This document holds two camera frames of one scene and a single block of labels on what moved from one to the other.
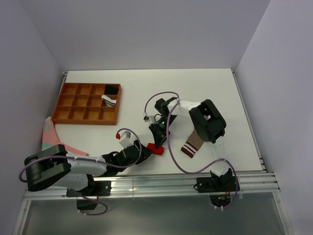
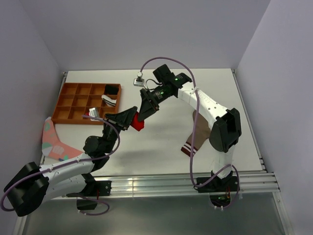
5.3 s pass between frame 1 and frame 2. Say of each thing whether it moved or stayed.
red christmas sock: moved
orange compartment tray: stayed
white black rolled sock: stayed
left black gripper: moved
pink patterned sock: stayed
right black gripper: moved
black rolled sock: stayed
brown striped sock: stayed
